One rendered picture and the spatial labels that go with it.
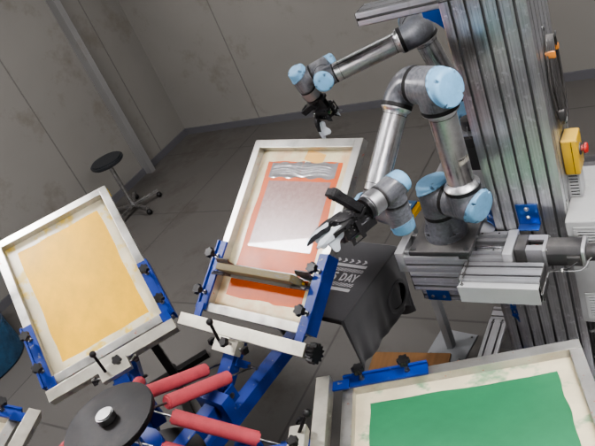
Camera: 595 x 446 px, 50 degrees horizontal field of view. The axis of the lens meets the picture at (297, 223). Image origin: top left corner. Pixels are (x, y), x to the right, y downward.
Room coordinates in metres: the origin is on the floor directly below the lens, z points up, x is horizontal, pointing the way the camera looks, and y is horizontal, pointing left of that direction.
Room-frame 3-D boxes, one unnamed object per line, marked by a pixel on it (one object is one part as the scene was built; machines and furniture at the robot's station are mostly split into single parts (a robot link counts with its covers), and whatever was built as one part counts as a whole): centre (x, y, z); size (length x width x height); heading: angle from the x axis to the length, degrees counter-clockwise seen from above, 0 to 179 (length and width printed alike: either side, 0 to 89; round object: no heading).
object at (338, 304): (2.32, -0.04, 0.95); 0.48 x 0.44 x 0.01; 131
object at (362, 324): (2.17, -0.15, 0.77); 0.46 x 0.09 x 0.36; 131
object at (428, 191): (1.82, -0.47, 1.42); 0.13 x 0.12 x 0.14; 26
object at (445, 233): (1.83, -0.47, 1.31); 0.15 x 0.15 x 0.10
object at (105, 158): (6.14, 1.50, 0.32); 0.60 x 0.57 x 0.64; 52
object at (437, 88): (1.71, -0.53, 1.63); 0.15 x 0.12 x 0.55; 26
